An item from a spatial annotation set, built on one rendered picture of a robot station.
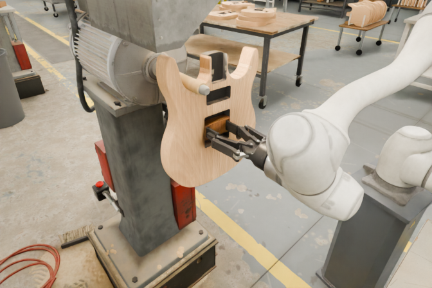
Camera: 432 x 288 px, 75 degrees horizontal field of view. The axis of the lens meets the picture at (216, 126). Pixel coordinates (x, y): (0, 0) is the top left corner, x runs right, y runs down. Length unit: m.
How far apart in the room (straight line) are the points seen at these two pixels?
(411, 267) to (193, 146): 0.59
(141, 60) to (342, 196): 0.61
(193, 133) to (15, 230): 1.77
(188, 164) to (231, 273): 1.08
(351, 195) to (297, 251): 1.35
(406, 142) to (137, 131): 1.00
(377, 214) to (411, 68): 0.76
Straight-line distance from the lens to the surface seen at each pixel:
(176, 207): 1.44
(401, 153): 1.26
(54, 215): 2.32
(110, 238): 1.65
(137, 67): 0.84
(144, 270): 1.50
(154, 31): 0.51
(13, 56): 4.29
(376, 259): 1.52
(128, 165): 1.16
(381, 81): 0.65
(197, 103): 0.75
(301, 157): 0.45
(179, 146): 0.77
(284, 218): 2.07
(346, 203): 0.61
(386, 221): 1.37
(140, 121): 1.10
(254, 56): 0.87
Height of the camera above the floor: 1.53
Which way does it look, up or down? 31 degrees down
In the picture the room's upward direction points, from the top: straight up
